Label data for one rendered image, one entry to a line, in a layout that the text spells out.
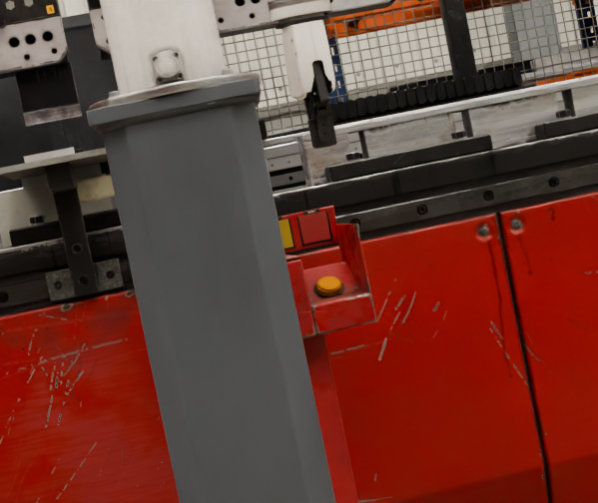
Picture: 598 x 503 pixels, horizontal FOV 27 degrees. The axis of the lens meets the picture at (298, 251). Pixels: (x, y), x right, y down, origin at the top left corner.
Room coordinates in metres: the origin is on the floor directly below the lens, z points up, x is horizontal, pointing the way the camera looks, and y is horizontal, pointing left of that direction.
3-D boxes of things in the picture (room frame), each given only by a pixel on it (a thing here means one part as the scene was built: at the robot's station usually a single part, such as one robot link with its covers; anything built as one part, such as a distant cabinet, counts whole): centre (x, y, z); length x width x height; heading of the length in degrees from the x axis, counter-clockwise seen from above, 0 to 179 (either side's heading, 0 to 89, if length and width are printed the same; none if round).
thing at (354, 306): (1.92, 0.02, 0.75); 0.20 x 0.16 x 0.18; 99
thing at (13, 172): (2.09, 0.36, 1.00); 0.26 x 0.18 x 0.01; 8
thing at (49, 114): (2.24, 0.38, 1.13); 0.10 x 0.02 x 0.10; 98
